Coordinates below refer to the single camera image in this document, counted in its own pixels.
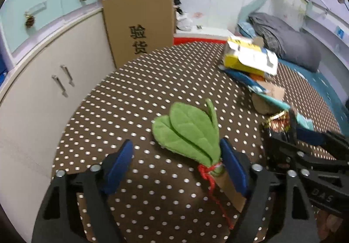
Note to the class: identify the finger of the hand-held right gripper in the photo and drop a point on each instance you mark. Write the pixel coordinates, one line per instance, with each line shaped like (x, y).
(313, 136)
(286, 147)

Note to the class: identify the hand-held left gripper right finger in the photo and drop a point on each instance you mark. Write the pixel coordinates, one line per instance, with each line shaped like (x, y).
(235, 169)

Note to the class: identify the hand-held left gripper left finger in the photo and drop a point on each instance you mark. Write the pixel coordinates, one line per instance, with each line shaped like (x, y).
(118, 166)

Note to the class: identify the brown printed snack bag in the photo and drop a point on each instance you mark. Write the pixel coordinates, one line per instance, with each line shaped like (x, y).
(278, 121)

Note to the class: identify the green plush leaf toy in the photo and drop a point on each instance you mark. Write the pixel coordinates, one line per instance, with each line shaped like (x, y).
(188, 134)

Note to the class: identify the pale teal wrapper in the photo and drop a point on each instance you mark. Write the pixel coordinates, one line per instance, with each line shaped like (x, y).
(304, 121)

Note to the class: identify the brown cardboard tag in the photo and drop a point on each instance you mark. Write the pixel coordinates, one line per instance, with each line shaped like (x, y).
(231, 194)

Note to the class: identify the tan crumpled paper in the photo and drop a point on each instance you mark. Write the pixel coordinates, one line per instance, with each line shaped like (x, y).
(261, 105)

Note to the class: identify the torn brown cardboard piece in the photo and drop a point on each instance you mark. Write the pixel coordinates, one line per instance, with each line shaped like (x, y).
(275, 92)

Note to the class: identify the brown polka dot tablecloth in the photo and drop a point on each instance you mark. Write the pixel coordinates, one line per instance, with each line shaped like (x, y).
(136, 112)

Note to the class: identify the blue and white packet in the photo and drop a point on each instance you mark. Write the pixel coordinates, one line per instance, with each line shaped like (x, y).
(241, 77)

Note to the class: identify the grey duvet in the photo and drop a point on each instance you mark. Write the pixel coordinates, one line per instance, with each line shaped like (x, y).
(294, 41)

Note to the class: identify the yellow and white carton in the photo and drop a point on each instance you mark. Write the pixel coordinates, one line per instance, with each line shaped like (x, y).
(245, 57)

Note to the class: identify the white low cabinet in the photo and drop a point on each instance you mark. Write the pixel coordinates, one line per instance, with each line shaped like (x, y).
(35, 112)

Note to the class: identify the blue can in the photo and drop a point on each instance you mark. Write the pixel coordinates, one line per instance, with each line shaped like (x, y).
(340, 32)

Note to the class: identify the grey plaid cloth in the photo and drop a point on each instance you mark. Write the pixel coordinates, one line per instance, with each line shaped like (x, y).
(268, 38)

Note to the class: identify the red step with white top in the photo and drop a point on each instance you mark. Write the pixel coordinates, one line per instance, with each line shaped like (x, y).
(201, 36)

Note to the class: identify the large brown cardboard box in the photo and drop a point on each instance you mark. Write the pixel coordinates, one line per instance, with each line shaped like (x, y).
(122, 19)

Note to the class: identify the white plastic bag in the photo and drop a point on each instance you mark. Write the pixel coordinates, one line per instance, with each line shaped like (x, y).
(184, 23)

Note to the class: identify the dark clothes heap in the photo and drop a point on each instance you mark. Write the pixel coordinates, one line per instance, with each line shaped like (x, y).
(177, 0)

